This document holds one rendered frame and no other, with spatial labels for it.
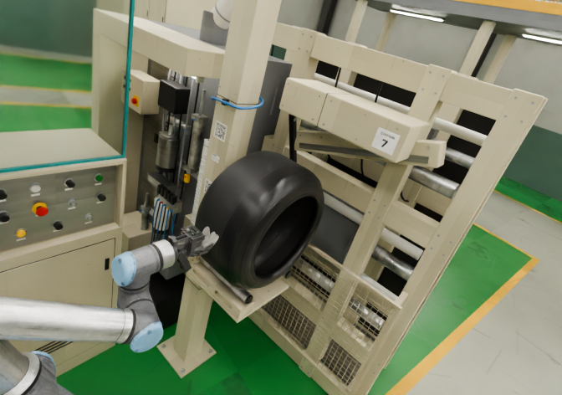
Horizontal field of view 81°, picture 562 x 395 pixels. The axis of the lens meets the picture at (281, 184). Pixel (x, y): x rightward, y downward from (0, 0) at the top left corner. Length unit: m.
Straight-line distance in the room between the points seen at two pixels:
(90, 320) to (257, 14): 1.11
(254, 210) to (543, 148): 9.40
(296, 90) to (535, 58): 9.22
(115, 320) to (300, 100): 1.08
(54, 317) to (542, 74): 10.21
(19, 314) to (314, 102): 1.19
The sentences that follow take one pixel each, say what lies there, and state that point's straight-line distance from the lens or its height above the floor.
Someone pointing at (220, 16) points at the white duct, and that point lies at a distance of 1.95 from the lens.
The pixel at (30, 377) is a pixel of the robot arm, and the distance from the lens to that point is 1.31.
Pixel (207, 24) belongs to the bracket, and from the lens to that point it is 1.99.
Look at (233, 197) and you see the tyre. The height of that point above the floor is 1.37.
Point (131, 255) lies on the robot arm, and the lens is 1.09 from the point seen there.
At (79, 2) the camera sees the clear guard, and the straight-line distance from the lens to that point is 1.46.
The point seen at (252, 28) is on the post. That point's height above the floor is 1.95.
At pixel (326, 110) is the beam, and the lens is 1.45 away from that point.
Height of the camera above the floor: 1.99
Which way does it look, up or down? 25 degrees down
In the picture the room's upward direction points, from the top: 16 degrees clockwise
